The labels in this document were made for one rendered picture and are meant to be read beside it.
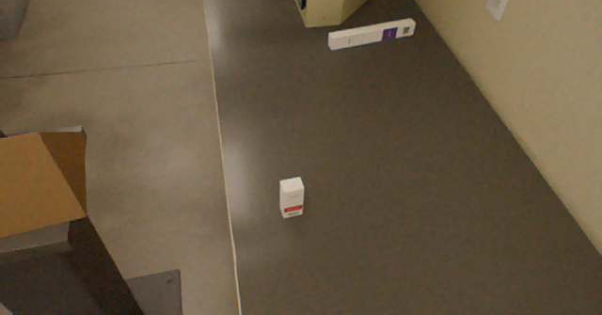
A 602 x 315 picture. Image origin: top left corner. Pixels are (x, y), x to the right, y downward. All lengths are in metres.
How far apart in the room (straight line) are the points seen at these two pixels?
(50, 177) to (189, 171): 1.39
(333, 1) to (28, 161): 0.92
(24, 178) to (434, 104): 0.92
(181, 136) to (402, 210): 1.64
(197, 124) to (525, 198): 1.78
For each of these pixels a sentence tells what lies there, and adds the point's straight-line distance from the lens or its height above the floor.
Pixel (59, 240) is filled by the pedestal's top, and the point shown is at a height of 0.94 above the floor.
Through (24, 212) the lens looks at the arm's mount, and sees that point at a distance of 0.97.
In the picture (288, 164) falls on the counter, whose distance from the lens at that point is 1.00.
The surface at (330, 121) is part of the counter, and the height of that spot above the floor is 0.94.
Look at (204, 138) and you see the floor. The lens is 2.37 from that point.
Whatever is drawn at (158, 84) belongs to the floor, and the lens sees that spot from 2.75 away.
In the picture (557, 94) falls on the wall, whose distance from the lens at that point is 1.12.
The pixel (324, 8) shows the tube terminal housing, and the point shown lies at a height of 1.00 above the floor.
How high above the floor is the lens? 1.71
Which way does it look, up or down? 47 degrees down
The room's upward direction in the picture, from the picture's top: 3 degrees clockwise
